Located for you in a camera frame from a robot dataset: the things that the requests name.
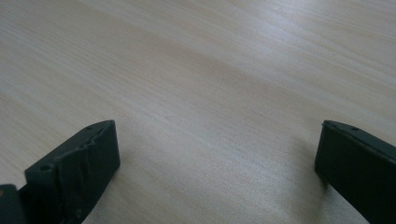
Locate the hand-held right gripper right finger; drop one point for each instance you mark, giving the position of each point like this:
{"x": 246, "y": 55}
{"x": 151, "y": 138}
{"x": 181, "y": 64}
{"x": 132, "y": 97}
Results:
{"x": 358, "y": 168}

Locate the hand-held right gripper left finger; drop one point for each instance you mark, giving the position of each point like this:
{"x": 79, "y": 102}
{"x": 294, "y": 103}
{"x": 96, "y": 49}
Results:
{"x": 71, "y": 174}

